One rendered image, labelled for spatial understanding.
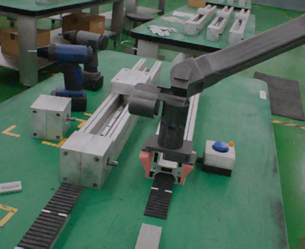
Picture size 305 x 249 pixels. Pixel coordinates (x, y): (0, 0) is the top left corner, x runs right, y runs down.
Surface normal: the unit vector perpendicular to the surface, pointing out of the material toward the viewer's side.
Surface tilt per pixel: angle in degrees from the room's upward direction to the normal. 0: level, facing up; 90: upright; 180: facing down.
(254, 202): 0
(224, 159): 90
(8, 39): 89
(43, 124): 90
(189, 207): 0
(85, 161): 90
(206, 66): 47
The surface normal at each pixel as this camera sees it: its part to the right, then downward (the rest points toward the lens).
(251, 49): -0.07, -0.32
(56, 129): 0.00, 0.42
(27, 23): -0.23, 0.38
